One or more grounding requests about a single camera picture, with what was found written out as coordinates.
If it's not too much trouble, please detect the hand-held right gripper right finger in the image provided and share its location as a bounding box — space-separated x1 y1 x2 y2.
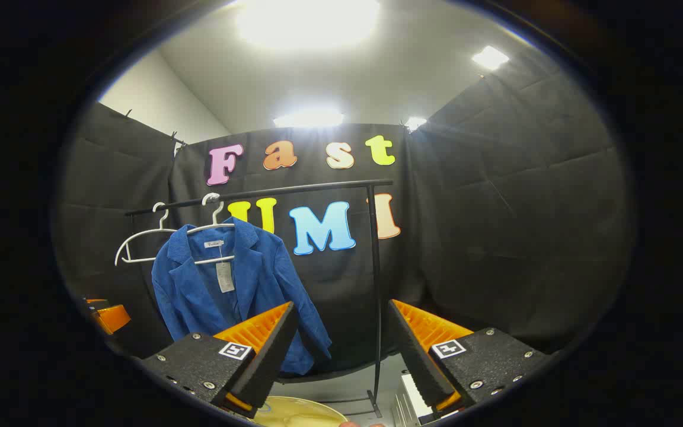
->
385 299 551 416

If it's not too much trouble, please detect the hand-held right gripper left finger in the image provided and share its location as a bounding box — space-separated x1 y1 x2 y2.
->
140 301 301 419

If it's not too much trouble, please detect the beige round laundry hamper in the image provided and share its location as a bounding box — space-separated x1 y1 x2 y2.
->
251 396 349 427

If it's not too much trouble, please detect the blue corduroy jacket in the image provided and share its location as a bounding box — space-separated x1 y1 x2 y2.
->
152 216 333 375

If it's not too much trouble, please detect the white plastic hanger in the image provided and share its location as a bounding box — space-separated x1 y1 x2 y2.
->
115 202 179 266
187 193 237 266

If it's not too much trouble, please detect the white storage box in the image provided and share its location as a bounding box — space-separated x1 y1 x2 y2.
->
392 371 458 426

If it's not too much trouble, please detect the black backdrop cloth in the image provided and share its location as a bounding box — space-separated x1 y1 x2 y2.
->
51 44 636 380

